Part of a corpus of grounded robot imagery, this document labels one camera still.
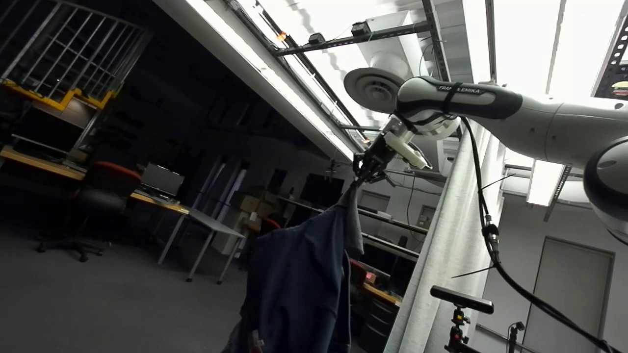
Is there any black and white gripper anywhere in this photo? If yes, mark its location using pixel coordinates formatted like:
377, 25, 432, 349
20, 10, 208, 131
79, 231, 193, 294
354, 118, 414, 182

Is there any blue denim jacket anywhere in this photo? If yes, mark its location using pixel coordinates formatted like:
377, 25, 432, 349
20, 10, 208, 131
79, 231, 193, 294
220, 180, 365, 353

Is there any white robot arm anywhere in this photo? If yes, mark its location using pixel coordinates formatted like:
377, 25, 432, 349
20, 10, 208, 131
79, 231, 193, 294
352, 76, 628, 241

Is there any red and black office chair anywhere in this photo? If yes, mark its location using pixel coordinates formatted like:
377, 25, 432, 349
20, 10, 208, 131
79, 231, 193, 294
36, 161, 142, 263

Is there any round ceiling vent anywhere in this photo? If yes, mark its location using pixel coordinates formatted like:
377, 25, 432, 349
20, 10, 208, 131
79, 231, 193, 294
344, 69, 403, 114

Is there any grey folding table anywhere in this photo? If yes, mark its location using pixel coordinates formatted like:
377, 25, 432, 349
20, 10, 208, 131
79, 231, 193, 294
157, 208, 246, 284

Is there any white metal window grid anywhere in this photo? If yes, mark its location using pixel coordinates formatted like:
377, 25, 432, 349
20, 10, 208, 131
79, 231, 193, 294
0, 0, 152, 110

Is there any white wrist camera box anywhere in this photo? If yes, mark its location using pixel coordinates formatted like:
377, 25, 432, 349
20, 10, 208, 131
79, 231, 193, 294
399, 139, 430, 171

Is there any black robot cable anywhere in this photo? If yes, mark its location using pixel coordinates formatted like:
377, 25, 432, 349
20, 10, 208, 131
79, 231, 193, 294
458, 116, 621, 353

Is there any black camera on stand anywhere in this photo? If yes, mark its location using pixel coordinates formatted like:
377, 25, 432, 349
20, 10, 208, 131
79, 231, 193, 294
430, 284, 495, 353

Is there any wooden wall workbench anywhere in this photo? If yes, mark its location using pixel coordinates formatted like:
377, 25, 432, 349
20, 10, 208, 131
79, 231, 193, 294
0, 145, 191, 216

